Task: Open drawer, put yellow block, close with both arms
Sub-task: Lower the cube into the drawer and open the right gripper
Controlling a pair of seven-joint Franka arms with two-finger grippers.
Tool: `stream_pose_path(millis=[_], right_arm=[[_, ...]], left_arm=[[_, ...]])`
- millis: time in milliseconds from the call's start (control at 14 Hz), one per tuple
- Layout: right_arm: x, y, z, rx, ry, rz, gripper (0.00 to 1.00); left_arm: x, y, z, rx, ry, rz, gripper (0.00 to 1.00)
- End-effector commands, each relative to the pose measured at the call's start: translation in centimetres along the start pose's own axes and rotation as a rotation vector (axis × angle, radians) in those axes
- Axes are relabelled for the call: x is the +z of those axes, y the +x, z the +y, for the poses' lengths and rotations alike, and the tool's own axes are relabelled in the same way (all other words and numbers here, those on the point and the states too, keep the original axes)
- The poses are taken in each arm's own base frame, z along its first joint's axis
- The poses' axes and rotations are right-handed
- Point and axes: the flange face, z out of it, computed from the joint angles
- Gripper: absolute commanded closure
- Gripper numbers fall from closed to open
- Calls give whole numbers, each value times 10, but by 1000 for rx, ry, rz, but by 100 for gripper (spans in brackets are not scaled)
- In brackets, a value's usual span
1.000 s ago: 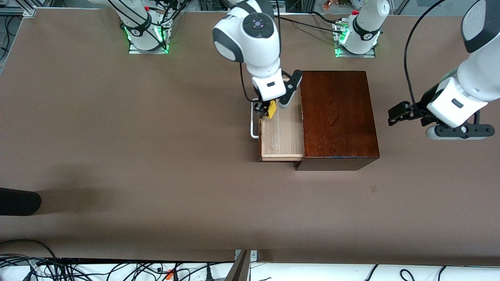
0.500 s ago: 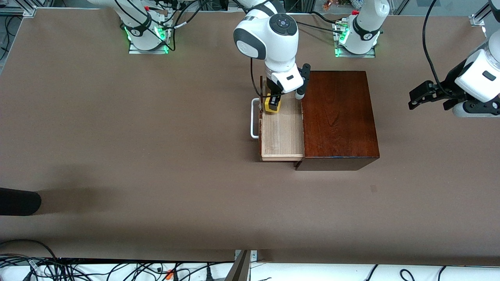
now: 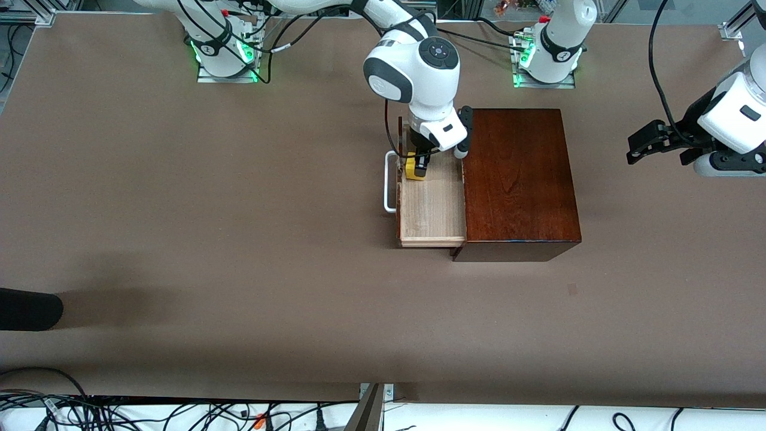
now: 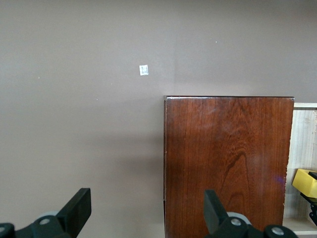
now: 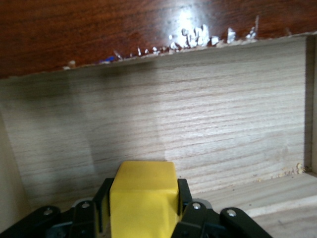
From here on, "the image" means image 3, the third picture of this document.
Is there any dark wooden cabinet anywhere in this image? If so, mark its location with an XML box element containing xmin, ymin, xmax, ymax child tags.
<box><xmin>452</xmin><ymin>108</ymin><xmax>582</xmax><ymax>262</ymax></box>

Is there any dark grey metal beam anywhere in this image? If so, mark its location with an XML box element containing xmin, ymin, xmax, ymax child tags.
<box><xmin>344</xmin><ymin>383</ymin><xmax>385</xmax><ymax>431</ymax></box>

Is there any black cable tangle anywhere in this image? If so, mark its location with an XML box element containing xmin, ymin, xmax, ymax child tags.
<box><xmin>0</xmin><ymin>392</ymin><xmax>360</xmax><ymax>431</ymax></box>

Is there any wooden drawer with white handle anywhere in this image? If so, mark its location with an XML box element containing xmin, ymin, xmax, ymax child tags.
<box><xmin>384</xmin><ymin>117</ymin><xmax>467</xmax><ymax>248</ymax></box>

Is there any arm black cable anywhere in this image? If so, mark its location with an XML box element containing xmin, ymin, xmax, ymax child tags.
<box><xmin>180</xmin><ymin>0</ymin><xmax>446</xmax><ymax>161</ymax></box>
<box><xmin>649</xmin><ymin>0</ymin><xmax>716</xmax><ymax>150</ymax></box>

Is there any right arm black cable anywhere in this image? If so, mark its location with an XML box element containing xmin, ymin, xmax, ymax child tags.
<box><xmin>180</xmin><ymin>0</ymin><xmax>446</xmax><ymax>161</ymax></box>

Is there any black rounded object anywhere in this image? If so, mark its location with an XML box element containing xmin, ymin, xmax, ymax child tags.
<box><xmin>0</xmin><ymin>287</ymin><xmax>64</xmax><ymax>332</ymax></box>

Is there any aluminium profile rail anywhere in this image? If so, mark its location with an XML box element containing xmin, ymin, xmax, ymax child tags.
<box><xmin>0</xmin><ymin>11</ymin><xmax>54</xmax><ymax>28</ymax></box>
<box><xmin>718</xmin><ymin>0</ymin><xmax>766</xmax><ymax>41</ymax></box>

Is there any black looped cable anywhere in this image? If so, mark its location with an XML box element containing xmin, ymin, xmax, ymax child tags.
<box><xmin>0</xmin><ymin>366</ymin><xmax>90</xmax><ymax>399</ymax></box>

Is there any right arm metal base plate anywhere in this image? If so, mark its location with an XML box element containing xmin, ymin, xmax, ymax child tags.
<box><xmin>196</xmin><ymin>60</ymin><xmax>260</xmax><ymax>84</ymax></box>

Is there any yellow block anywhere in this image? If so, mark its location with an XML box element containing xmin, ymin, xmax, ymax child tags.
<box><xmin>405</xmin><ymin>153</ymin><xmax>429</xmax><ymax>181</ymax></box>

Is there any silver corner bracket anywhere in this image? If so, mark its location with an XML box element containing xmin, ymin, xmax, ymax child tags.
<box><xmin>359</xmin><ymin>383</ymin><xmax>396</xmax><ymax>403</ymax></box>

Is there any black cable on table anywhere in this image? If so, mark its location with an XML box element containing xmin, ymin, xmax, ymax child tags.
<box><xmin>440</xmin><ymin>17</ymin><xmax>530</xmax><ymax>54</ymax></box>

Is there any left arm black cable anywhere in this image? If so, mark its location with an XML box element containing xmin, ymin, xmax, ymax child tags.
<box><xmin>649</xmin><ymin>0</ymin><xmax>716</xmax><ymax>150</ymax></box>

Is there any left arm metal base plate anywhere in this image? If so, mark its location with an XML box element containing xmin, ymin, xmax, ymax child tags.
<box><xmin>512</xmin><ymin>71</ymin><xmax>577</xmax><ymax>90</ymax></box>

